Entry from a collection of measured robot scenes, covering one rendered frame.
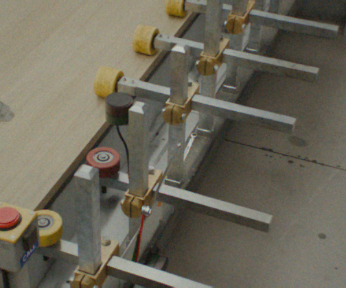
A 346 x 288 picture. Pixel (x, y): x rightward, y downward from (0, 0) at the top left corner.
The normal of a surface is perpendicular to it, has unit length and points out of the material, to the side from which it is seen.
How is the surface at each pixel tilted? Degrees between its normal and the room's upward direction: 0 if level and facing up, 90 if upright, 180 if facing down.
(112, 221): 0
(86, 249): 90
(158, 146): 0
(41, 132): 0
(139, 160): 90
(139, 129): 90
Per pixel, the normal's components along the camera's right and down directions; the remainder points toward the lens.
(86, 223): -0.36, 0.55
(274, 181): 0.03, -0.79
